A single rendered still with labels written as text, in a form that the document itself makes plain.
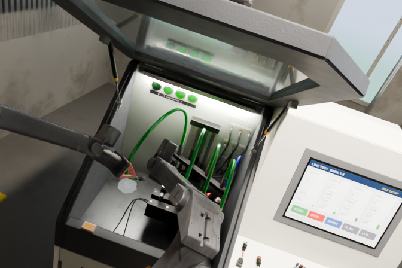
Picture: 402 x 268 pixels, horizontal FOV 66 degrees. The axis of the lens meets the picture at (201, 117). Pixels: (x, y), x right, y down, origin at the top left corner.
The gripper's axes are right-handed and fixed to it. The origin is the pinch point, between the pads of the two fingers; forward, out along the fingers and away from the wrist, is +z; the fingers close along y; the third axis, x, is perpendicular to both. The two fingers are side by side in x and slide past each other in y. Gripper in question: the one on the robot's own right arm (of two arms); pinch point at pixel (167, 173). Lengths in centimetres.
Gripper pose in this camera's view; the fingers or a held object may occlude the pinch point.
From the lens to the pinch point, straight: 127.4
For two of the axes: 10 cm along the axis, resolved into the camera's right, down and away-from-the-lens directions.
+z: 1.2, 3.2, 9.4
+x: -8.6, -4.4, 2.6
